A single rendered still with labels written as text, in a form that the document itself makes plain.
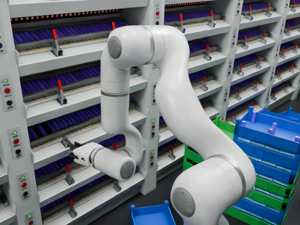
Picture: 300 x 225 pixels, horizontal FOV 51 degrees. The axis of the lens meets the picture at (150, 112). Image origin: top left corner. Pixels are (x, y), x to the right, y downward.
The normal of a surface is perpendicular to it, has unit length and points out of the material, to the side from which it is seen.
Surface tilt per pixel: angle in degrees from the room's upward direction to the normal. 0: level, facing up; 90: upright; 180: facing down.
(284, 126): 90
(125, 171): 80
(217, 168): 15
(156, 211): 90
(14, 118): 90
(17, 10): 110
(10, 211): 20
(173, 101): 64
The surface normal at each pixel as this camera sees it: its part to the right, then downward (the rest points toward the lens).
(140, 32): 0.47, -0.46
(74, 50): 0.27, -0.74
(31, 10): 0.66, 0.61
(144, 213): 0.21, 0.43
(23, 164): 0.71, 0.32
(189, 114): 0.12, -0.15
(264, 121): -0.57, 0.33
